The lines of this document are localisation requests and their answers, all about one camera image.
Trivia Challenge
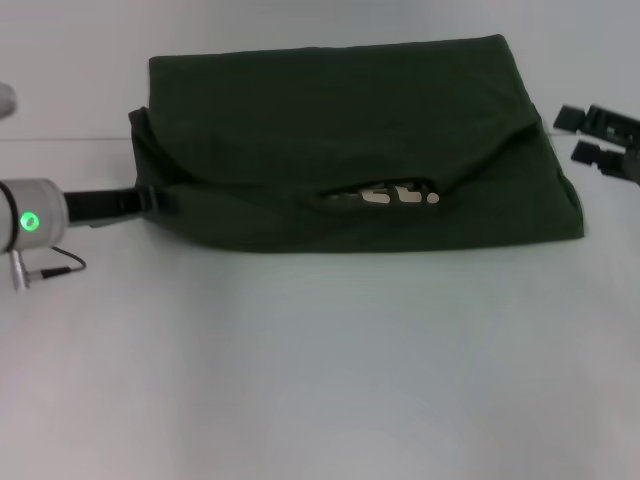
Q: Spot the left arm cable with plug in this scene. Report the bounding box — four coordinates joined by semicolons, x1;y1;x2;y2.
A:
9;246;88;292

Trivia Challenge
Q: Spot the dark green t-shirt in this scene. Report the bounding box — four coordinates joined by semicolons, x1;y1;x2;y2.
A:
127;33;586;256

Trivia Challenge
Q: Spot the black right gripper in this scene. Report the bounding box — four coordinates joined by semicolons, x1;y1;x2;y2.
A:
552;102;640;190

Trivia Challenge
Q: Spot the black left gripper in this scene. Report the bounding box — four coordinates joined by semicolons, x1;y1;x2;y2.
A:
61;184;181;227

